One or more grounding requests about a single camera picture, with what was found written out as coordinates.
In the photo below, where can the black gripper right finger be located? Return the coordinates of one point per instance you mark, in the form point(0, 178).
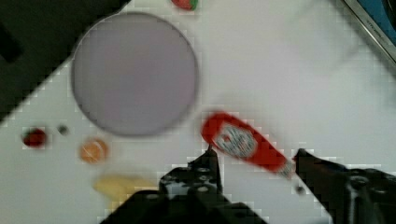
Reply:
point(350, 196)

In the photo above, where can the yellow banana toy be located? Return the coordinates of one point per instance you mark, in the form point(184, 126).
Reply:
point(119, 188)

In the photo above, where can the small red apple toy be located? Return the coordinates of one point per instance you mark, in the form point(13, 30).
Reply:
point(34, 138)

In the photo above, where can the red plush ketchup bottle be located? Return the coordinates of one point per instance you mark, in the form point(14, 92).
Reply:
point(238, 139)

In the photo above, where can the orange slice toy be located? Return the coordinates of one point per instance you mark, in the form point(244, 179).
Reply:
point(93, 150)

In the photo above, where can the grey round plate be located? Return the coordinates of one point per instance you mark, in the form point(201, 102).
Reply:
point(134, 74)

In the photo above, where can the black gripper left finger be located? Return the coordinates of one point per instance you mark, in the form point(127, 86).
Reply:
point(186, 195)

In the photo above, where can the red strawberry toy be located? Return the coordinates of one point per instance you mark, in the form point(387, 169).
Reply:
point(189, 5)

